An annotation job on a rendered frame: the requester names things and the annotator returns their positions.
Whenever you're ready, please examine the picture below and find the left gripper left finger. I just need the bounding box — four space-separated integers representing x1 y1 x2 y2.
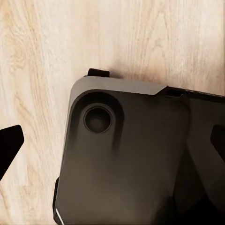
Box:
0 125 24 180

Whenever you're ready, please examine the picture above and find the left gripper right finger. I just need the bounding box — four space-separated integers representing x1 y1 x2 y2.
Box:
210 124 225 162

